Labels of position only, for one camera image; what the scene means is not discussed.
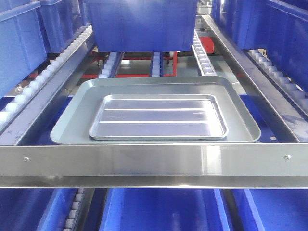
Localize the silver metal tray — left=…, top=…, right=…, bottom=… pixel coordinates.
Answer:
left=89, top=94, right=229, bottom=140

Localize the large grey plastic tray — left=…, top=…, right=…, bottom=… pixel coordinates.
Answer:
left=51, top=76, right=261, bottom=145

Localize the blue crate shelf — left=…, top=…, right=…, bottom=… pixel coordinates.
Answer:
left=0, top=1, right=47, bottom=97
left=212, top=0, right=308, bottom=90

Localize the blue crate rear centre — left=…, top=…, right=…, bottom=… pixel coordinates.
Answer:
left=85, top=0, right=198, bottom=52

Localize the blue bin lower centre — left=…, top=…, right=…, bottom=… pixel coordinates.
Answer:
left=99, top=188, right=233, bottom=231

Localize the red floor frame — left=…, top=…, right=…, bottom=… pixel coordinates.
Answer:
left=81, top=37, right=215, bottom=79

